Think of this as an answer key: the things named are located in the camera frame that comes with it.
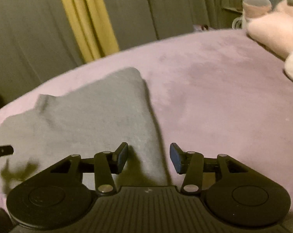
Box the pink blanket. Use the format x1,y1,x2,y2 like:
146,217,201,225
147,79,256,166
0,28,293,226

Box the green curtain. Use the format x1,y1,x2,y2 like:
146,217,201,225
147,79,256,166
0,0,245,107

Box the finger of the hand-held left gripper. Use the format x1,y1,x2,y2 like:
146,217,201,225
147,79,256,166
0,145,14,158

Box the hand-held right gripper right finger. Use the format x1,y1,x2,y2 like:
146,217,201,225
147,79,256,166
169,142,249,196

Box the yellow curtain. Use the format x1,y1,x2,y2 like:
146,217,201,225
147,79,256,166
56,0,120,64

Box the grey sweatpants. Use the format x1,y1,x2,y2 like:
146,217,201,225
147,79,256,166
0,67,173,193

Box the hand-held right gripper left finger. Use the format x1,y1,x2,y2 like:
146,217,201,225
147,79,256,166
49,142,129,196

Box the pink plush toy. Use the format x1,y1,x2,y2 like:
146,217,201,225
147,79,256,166
247,0,293,82

